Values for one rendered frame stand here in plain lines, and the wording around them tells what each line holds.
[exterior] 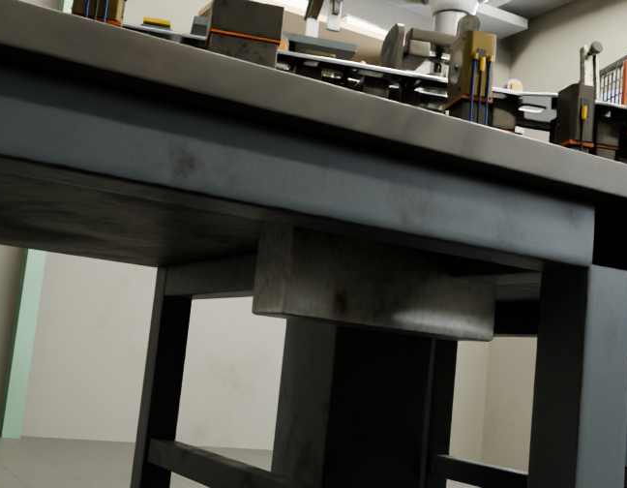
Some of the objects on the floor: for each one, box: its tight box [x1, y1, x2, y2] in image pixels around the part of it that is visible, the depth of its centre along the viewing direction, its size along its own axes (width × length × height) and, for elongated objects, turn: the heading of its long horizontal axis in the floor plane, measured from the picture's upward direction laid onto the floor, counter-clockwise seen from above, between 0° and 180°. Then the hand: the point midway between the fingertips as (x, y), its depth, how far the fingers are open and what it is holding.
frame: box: [0, 58, 627, 488], centre depth 191 cm, size 256×161×66 cm
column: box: [271, 320, 432, 488], centre depth 254 cm, size 31×31×66 cm
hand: (321, 35), depth 213 cm, fingers open, 13 cm apart
